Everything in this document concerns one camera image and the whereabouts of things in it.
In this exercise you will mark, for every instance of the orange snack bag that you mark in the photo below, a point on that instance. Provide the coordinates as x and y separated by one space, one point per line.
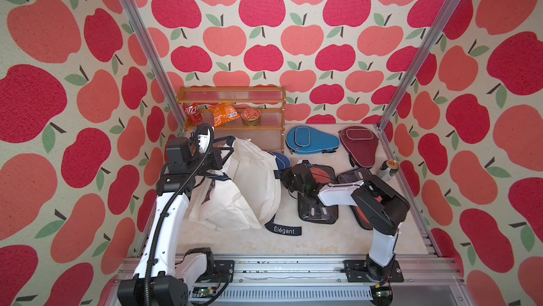
224 113

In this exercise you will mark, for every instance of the small green labelled bottle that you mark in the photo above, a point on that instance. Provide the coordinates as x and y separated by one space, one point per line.
388 169

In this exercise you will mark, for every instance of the white canvas tote bag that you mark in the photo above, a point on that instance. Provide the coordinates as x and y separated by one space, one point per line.
245 194

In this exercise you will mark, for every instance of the black paddle case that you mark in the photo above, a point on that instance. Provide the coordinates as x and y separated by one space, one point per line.
354 176

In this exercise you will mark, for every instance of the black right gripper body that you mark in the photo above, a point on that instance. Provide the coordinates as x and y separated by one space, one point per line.
288 181

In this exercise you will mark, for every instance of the maroon paddle case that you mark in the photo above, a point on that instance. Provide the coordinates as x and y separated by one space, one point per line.
361 145

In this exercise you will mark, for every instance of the clear case red paddles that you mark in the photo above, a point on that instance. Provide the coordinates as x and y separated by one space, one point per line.
321 215

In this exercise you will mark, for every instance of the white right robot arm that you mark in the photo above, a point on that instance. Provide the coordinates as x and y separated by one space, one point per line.
384 208

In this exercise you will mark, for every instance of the left aluminium frame post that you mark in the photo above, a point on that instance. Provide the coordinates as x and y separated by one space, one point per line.
154 61

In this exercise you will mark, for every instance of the red soda can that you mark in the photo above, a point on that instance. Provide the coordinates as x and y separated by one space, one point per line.
192 112

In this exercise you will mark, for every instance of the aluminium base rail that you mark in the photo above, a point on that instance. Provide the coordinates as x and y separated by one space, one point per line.
321 280

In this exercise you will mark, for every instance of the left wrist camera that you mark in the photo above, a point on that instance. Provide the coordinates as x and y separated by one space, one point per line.
203 139

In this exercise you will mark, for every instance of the round gold red tin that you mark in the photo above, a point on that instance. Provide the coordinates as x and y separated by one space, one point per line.
251 116

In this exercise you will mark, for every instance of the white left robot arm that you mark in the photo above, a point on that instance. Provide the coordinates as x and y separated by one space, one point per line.
158 278

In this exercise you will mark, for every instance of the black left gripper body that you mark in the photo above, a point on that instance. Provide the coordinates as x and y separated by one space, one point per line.
202 162

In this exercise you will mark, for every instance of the dark blue paddle case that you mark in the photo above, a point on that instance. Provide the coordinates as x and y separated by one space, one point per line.
282 161

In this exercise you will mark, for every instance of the right aluminium frame post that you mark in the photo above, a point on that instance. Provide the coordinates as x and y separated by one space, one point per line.
434 32

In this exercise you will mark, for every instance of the aluminium frame post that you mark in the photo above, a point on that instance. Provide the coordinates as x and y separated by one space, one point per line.
434 32
154 61

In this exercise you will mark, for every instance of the light blue paddle case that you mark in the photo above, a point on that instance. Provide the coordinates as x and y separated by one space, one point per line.
306 140

